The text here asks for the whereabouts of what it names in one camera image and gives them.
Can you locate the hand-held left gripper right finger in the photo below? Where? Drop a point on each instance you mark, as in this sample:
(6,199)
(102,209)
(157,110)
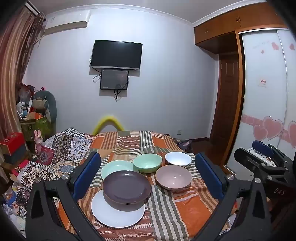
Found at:
(209,176)

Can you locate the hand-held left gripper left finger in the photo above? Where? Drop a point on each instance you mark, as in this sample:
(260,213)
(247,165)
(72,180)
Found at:
(86,176)

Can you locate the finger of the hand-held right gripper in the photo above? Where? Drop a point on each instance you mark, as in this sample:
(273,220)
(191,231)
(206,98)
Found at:
(261,146)
(249,162)

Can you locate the green plate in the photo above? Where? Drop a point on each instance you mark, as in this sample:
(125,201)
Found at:
(113,168)

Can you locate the white bowl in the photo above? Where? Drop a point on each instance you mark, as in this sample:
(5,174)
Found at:
(178,158)

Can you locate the pink bowl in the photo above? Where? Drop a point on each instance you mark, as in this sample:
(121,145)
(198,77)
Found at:
(173,177)

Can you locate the green bowl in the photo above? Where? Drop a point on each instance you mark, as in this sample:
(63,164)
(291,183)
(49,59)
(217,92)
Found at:
(148,162)

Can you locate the patterned patchwork blanket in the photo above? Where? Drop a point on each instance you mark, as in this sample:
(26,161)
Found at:
(60,148)

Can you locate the dark bag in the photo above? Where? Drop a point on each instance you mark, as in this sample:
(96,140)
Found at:
(185,144)

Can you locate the dark purple bowl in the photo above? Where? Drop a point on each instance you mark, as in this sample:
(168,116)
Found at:
(126,187)

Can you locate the heart-print sliding wardrobe door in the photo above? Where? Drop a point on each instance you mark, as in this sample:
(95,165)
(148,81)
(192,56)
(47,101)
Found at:
(261,104)

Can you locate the striped patchwork cloth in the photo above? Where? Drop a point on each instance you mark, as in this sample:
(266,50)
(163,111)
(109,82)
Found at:
(175,213)

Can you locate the white plate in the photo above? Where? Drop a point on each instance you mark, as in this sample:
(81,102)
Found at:
(115,217)

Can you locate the brown room door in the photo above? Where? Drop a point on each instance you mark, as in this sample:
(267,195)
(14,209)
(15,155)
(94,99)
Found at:
(227,104)

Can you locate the pink rabbit toy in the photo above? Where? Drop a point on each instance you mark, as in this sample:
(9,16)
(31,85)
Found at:
(38,141)

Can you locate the yellow foam tube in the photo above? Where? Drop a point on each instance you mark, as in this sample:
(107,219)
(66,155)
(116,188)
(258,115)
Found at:
(108,117)

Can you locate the red label sticker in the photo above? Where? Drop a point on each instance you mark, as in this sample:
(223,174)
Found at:
(263,83)

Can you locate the green cardboard box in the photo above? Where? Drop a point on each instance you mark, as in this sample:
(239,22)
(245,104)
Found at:
(42,126)

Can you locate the grey plush toy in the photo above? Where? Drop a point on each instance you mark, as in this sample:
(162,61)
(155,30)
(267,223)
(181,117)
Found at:
(52,104)

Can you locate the red box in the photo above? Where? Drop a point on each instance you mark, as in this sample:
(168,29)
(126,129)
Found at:
(13,141)

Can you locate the pile of small toys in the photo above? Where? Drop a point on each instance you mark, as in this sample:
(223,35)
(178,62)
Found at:
(24,99)

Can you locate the wooden wardrobe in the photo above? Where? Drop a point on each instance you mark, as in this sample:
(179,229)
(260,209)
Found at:
(215,30)

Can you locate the striped brown curtain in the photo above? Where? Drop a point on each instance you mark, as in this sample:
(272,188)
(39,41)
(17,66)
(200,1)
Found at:
(11,69)

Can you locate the white air conditioner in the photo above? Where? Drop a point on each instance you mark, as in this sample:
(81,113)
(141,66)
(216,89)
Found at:
(67,23)

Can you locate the small black wall monitor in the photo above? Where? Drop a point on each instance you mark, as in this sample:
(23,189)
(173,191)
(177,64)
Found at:
(114,79)

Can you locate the black wall television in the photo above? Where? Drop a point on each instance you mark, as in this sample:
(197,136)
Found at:
(116,54)

